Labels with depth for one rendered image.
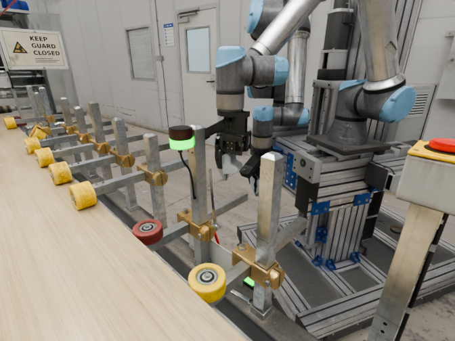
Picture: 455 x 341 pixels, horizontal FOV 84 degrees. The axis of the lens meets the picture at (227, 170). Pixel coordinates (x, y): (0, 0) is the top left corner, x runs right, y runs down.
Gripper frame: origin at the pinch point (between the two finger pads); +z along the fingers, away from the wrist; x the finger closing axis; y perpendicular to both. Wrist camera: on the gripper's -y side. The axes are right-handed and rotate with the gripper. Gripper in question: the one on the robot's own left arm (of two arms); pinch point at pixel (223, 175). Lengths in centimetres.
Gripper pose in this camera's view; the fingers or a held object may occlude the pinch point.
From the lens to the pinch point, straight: 77.1
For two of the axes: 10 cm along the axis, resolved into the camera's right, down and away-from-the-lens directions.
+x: 4.2, -3.5, 8.4
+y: 9.1, 1.6, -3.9
